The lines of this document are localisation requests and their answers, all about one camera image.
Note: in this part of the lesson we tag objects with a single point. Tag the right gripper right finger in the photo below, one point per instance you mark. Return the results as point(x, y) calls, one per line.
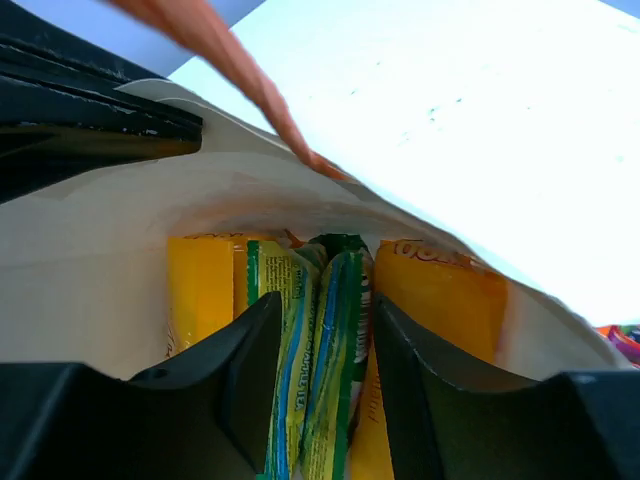
point(450, 415)

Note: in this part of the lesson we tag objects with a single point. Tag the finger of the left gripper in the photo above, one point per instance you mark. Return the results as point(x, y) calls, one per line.
point(63, 112)

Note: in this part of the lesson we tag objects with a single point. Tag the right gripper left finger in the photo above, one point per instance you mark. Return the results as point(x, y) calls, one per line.
point(202, 414)

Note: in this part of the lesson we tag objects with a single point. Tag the green yellow candy packet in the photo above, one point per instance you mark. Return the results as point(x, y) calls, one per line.
point(325, 286)

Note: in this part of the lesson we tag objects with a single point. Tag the orange gummy packet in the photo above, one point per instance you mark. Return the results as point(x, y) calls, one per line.
point(207, 283)

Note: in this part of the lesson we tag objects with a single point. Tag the colourful candy packet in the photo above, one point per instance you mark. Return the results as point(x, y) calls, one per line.
point(626, 339)

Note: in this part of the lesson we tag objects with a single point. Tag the white paper bag orange handles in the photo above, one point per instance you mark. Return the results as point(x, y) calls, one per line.
point(505, 130)

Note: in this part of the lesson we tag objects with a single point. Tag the orange cocoaland snack packet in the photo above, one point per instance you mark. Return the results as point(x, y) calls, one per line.
point(444, 291)

